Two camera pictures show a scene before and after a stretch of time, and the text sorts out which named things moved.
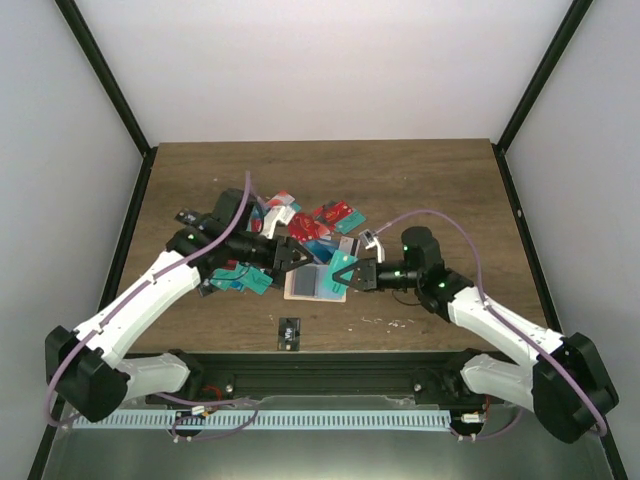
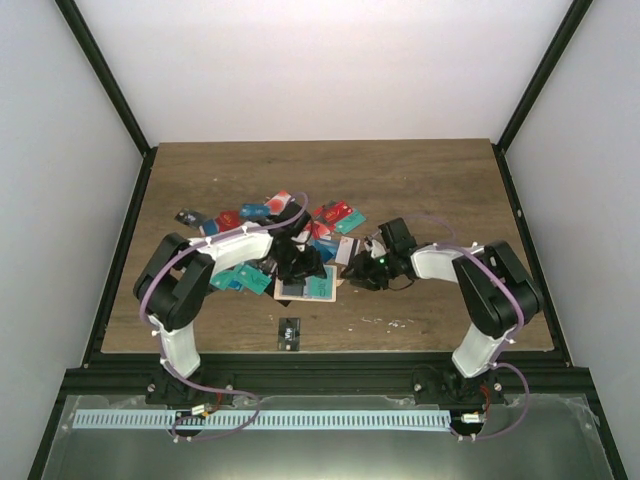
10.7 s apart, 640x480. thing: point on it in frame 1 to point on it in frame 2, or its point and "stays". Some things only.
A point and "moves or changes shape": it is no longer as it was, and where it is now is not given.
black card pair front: (289, 334) stays
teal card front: (333, 287) to (317, 287)
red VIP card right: (331, 212) stays
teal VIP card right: (353, 220) stays
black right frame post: (570, 21) stays
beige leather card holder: (307, 282) moves or changes shape
